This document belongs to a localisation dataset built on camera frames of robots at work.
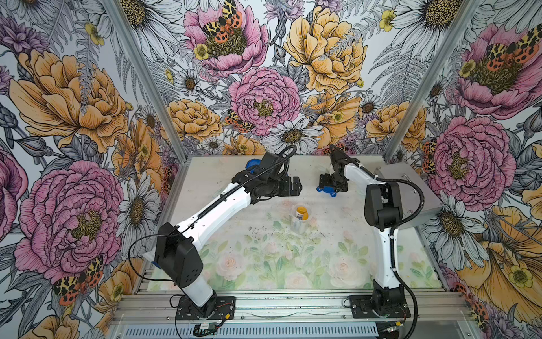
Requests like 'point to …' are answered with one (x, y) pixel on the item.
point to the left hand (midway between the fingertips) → (289, 194)
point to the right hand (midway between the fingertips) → (328, 190)
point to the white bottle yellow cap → (305, 216)
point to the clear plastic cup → (300, 219)
